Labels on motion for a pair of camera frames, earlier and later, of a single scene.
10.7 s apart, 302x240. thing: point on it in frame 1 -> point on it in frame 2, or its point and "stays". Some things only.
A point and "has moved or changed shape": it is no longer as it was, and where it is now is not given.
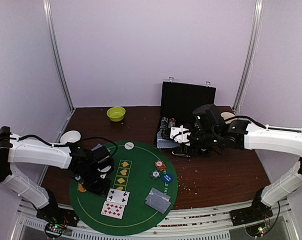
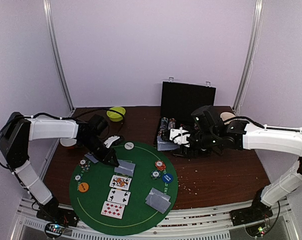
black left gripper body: (92, 183) -> (98, 153)
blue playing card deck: (163, 143) has moved or changed shape
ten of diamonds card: (113, 209) stays
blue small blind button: (167, 178) stays
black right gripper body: (188, 149) stays
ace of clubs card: (119, 196) stays
